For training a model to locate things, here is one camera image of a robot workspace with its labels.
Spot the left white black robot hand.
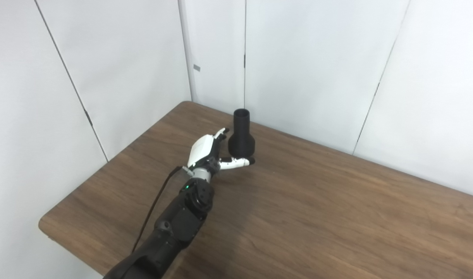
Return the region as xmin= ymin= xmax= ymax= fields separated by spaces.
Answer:
xmin=187 ymin=128 xmax=256 ymax=174

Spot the black flared nozzle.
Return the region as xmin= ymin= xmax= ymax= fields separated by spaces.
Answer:
xmin=228 ymin=109 xmax=256 ymax=159

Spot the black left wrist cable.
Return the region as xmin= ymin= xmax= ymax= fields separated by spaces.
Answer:
xmin=132 ymin=166 xmax=189 ymax=254

